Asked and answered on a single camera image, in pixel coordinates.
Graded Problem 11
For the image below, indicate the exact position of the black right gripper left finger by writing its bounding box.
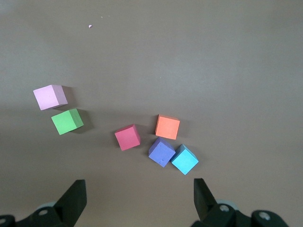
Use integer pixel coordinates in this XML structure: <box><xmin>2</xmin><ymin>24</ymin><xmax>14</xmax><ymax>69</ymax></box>
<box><xmin>0</xmin><ymin>179</ymin><xmax>88</xmax><ymax>227</ymax></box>

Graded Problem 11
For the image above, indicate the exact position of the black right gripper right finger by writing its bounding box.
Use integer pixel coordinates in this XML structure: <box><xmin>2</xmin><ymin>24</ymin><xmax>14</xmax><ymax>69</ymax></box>
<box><xmin>191</xmin><ymin>178</ymin><xmax>291</xmax><ymax>227</ymax></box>

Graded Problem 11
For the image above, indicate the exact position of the green foam cube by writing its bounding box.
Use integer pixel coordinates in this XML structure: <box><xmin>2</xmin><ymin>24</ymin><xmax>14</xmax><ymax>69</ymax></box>
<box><xmin>51</xmin><ymin>108</ymin><xmax>84</xmax><ymax>136</ymax></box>

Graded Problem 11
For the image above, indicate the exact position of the orange foam cube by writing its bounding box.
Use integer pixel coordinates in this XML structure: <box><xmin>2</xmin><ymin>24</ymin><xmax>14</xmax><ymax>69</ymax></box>
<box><xmin>155</xmin><ymin>114</ymin><xmax>181</xmax><ymax>140</ymax></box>

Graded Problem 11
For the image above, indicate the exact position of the red foam cube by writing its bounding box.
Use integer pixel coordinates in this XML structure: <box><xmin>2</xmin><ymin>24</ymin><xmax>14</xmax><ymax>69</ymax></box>
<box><xmin>114</xmin><ymin>123</ymin><xmax>141</xmax><ymax>152</ymax></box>

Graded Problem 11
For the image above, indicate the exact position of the pink foam cube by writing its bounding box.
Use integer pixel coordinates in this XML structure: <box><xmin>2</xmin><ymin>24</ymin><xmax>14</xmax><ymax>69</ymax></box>
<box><xmin>33</xmin><ymin>84</ymin><xmax>69</xmax><ymax>111</ymax></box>

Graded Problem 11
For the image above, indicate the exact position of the light blue foam cube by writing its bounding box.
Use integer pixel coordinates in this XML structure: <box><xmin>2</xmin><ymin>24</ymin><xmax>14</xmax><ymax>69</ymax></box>
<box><xmin>170</xmin><ymin>143</ymin><xmax>199</xmax><ymax>175</ymax></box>

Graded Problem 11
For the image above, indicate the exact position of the purple foam cube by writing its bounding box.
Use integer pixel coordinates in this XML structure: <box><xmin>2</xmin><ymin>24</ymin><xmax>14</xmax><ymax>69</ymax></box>
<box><xmin>148</xmin><ymin>136</ymin><xmax>177</xmax><ymax>169</ymax></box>

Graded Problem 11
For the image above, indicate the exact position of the brown table cover sheet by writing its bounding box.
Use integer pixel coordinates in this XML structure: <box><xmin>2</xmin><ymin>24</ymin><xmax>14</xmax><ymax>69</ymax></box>
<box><xmin>0</xmin><ymin>0</ymin><xmax>303</xmax><ymax>227</ymax></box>

